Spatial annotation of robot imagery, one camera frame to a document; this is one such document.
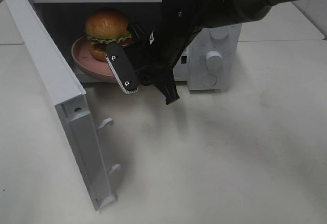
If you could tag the round white door button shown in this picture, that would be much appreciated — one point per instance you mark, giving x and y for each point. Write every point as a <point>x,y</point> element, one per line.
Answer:
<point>209,80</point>

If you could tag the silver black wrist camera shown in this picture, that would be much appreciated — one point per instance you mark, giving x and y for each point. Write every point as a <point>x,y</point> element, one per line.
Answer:
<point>121,68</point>

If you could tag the lower white timer knob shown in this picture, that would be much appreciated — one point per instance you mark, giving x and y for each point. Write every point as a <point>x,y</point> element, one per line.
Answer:
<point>213,60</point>

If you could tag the white microwave door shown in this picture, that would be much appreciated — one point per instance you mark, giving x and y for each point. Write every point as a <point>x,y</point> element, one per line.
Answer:
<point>69,99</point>

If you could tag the white microwave oven body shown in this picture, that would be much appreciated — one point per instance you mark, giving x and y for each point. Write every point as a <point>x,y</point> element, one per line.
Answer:
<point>64,20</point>

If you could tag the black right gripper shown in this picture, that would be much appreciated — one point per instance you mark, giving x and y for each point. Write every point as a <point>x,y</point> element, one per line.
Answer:
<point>154,55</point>

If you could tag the pink round plate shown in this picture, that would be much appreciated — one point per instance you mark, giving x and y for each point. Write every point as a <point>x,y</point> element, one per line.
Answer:
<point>88,69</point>

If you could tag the burger with lettuce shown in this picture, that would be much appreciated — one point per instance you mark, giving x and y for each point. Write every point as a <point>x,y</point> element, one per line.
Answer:
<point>105,26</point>

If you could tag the upper white power knob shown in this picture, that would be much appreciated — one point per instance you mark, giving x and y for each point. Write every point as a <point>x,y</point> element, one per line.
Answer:
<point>219,33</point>

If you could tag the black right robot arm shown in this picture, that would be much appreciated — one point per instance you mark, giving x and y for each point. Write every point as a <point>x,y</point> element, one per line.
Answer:
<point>220,13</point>

